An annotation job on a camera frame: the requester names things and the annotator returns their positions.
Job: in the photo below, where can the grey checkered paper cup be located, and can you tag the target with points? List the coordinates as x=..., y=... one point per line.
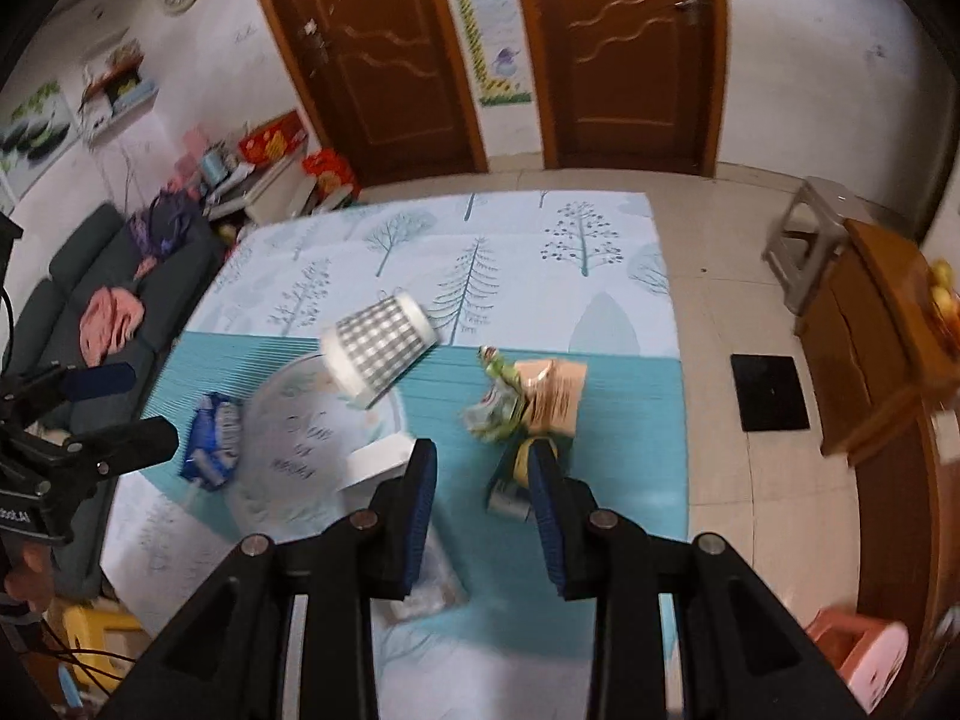
x=379, y=349

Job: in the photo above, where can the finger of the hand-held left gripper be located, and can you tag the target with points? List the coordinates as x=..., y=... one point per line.
x=127, y=444
x=97, y=381

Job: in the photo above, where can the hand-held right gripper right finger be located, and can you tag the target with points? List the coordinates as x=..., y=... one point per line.
x=546, y=517

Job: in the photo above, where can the plain brown wooden door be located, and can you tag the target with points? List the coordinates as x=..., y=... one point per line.
x=622, y=52

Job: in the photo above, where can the purple bag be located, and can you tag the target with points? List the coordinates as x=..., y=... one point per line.
x=169, y=232

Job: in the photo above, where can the dark grey sofa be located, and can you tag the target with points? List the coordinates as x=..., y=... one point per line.
x=82, y=270

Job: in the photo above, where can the pink plastic stool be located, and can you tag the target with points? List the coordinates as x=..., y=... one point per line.
x=862, y=660

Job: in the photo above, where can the person's left hand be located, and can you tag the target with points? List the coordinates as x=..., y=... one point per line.
x=31, y=566

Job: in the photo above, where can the light blue pot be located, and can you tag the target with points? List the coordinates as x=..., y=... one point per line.
x=217, y=166

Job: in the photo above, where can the low wooden cabinet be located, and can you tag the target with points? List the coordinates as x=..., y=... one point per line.
x=847, y=345

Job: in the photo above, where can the grey plastic stool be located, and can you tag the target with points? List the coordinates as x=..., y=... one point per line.
x=814, y=240

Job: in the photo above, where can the yellow plastic stool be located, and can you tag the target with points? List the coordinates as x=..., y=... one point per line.
x=94, y=626

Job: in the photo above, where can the brown snack packet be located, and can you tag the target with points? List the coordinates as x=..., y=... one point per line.
x=559, y=394

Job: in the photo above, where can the green snack packet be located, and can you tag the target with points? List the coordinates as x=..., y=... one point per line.
x=495, y=409

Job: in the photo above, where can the teal table mat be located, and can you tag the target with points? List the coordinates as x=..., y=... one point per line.
x=630, y=427

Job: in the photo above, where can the bowl of fruit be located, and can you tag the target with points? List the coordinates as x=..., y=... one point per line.
x=945, y=300

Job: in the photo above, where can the green landscape wall painting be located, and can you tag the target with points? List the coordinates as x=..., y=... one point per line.
x=34, y=139

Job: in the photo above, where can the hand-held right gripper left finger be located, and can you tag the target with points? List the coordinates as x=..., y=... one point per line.
x=420, y=510

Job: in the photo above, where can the red gift box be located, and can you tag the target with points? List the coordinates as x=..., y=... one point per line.
x=274, y=139

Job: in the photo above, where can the crumpled clear plastic wrap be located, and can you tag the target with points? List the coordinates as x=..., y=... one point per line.
x=431, y=592

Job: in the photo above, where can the white low table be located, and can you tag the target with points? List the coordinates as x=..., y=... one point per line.
x=262, y=191

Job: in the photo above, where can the tall wooden cabinet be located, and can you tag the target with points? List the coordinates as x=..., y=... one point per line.
x=900, y=525

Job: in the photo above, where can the red bag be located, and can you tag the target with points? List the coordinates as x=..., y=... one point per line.
x=326, y=171

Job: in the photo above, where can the green drink carton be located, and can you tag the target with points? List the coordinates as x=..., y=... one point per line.
x=514, y=491

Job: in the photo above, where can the clear printed plastic bag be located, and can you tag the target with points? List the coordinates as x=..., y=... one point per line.
x=300, y=435

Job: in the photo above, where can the giraffe height chart poster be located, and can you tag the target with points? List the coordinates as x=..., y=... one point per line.
x=491, y=22

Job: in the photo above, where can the blue snack wrapper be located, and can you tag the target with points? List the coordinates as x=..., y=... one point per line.
x=214, y=439

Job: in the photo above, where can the brown door with stickers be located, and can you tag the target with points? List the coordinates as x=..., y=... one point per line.
x=390, y=52

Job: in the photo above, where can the wall shelf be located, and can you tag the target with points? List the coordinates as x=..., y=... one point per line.
x=120, y=94

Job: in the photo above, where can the black floor mat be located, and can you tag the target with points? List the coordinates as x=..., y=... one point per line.
x=771, y=394

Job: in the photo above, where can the tree print tablecloth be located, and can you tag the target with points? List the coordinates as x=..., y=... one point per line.
x=525, y=255

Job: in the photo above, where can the pink cloth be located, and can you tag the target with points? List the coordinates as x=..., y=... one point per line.
x=112, y=322

